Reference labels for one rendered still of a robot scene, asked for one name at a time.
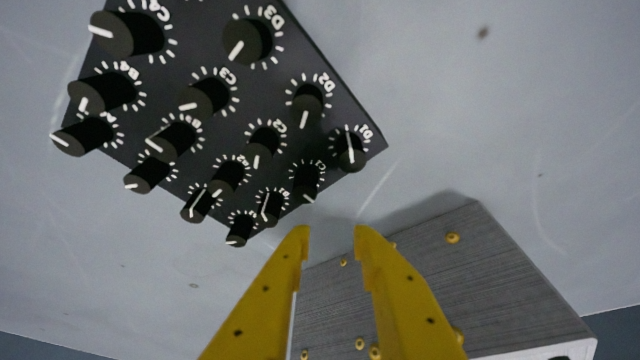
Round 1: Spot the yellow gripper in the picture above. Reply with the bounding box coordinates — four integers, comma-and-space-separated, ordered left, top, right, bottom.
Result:
197, 225, 469, 360

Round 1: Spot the black knob box panel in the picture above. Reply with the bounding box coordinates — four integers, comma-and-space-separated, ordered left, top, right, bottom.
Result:
50, 0, 389, 248

